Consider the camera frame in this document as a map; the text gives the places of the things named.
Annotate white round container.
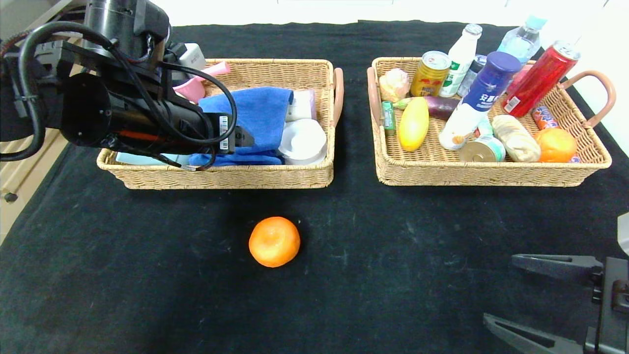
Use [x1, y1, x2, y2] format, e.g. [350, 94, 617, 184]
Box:
[278, 118, 328, 166]

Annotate blue towel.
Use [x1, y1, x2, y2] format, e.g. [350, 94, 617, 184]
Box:
[188, 87, 294, 167]

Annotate yellow mango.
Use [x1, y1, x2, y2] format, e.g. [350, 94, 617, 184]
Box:
[397, 97, 429, 152]

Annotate white purple tissue pack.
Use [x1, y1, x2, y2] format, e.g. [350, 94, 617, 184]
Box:
[285, 89, 316, 122]

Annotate teal plastic mug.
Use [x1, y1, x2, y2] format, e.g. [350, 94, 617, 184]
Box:
[115, 151, 193, 168]

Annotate orange tangerine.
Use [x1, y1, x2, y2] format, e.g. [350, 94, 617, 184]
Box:
[534, 128, 578, 163]
[249, 217, 301, 268]

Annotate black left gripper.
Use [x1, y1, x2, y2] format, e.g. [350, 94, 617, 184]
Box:
[172, 104, 255, 154]

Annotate tin can green label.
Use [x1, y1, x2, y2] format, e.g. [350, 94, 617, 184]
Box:
[458, 136, 506, 163]

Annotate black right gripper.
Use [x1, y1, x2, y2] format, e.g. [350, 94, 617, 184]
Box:
[483, 253, 629, 354]

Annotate beige bread loaf toy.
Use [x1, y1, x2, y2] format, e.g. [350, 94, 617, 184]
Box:
[492, 115, 541, 163]

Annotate wooden rack on wheels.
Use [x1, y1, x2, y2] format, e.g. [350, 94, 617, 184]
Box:
[0, 133, 67, 203]

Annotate white bottle dark blue cap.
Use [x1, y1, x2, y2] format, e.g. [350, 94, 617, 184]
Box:
[439, 52, 522, 151]

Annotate tall red drink can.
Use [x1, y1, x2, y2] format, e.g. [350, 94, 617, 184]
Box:
[501, 41, 581, 118]

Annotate orange blue snack packet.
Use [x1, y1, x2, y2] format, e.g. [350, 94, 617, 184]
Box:
[531, 106, 559, 130]

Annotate small blue lidded jar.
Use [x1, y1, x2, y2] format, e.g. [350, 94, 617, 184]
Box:
[457, 55, 487, 97]

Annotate green gum pack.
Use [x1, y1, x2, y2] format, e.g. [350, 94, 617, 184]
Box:
[382, 101, 397, 136]

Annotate gold drink can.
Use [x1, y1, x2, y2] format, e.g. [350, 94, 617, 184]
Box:
[410, 51, 451, 97]

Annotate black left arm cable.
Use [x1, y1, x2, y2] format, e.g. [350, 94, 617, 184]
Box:
[0, 22, 238, 171]

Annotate rectangular wicker basket brown handles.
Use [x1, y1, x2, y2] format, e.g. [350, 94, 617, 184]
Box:
[96, 59, 344, 190]
[367, 58, 616, 187]

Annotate pink toy saucepan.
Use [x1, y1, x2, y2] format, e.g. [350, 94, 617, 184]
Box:
[172, 61, 231, 104]

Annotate black table cloth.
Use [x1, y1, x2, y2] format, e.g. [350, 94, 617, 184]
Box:
[0, 21, 629, 354]

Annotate white furniture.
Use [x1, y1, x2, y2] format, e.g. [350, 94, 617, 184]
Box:
[162, 0, 610, 50]

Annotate purple eggplant toy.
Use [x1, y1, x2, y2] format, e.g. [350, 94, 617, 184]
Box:
[393, 96, 460, 121]

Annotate clear water bottle blue cap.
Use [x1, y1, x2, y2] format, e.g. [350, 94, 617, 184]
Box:
[497, 12, 547, 64]

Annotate white milk bottle green label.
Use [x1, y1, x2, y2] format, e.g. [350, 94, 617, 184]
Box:
[439, 25, 482, 98]

